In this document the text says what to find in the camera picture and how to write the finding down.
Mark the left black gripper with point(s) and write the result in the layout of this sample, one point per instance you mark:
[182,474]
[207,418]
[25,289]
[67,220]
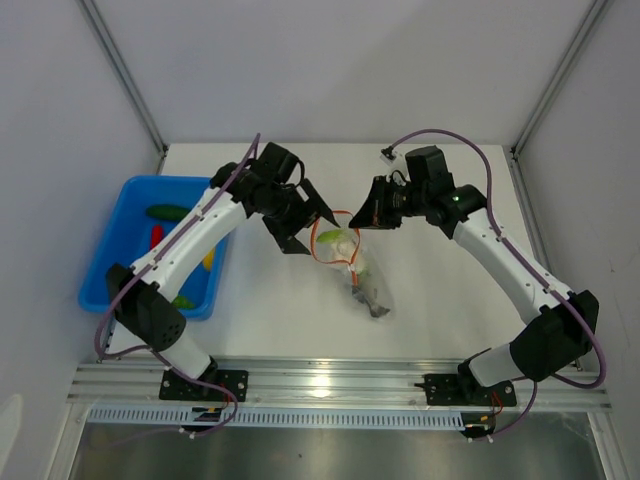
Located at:
[288,242]

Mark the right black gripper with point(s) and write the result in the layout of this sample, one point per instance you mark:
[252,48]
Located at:
[373,213]

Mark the clear zip top bag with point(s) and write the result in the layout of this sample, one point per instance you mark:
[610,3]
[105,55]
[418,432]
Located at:
[375,281]

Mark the white green cauliflower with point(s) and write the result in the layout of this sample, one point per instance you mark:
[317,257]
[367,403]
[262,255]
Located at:
[342,249]

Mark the yellow mango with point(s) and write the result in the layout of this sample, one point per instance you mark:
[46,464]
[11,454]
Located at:
[208,260]

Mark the green lettuce piece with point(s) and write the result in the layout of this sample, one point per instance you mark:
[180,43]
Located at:
[183,303]

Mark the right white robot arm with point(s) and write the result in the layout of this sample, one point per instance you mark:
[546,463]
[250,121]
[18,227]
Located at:
[559,322]

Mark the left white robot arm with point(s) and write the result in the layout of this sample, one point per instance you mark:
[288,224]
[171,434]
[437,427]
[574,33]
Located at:
[142,294]

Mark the green cucumber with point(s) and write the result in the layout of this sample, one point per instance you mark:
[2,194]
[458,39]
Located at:
[167,212]

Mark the red chili pepper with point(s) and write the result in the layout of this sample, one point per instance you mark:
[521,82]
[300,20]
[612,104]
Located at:
[157,235]

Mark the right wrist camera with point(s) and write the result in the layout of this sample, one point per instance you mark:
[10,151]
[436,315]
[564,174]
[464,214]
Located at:
[392,158]

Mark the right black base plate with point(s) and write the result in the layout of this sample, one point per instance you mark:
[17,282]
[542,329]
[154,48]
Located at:
[454,390]

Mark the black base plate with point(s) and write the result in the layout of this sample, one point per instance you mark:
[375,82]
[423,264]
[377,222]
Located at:
[454,390]
[220,384]

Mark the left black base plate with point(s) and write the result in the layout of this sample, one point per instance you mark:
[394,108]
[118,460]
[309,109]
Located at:
[220,384]

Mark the white slotted cable duct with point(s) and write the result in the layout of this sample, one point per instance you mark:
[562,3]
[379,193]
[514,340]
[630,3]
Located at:
[415,419]

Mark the aluminium mounting rail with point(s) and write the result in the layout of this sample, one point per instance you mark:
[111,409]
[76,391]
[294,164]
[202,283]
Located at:
[317,383]

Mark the left aluminium frame post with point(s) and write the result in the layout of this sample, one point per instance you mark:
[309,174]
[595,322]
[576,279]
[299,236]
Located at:
[107,42]

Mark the aluminium frame post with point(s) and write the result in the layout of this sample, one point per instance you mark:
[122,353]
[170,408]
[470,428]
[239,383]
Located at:
[107,42]
[560,74]

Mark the right aluminium frame post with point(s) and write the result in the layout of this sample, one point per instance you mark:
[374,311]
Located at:
[560,74]

